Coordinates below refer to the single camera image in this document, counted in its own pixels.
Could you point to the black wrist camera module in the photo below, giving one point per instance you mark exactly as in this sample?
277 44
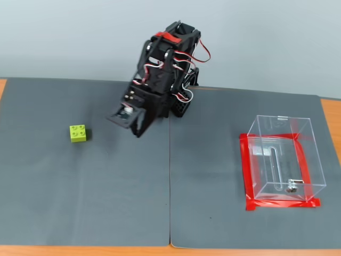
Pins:
123 117

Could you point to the grey rubber mat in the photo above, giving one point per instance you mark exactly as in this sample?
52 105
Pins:
80 186
213 173

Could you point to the green lego block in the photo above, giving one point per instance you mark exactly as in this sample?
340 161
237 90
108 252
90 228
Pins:
78 133

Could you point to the black table clamp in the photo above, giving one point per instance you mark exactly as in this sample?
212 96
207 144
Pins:
196 77

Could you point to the red tape band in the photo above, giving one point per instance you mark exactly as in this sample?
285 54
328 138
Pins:
170 38

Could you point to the red tape strip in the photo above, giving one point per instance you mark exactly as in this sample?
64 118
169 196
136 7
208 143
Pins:
279 204
243 165
266 135
302 160

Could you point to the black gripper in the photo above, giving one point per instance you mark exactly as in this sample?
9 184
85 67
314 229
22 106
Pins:
149 113

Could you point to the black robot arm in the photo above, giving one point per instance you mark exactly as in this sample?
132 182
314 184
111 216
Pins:
160 77

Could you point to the transparent acrylic box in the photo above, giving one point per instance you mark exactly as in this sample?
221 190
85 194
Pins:
282 160

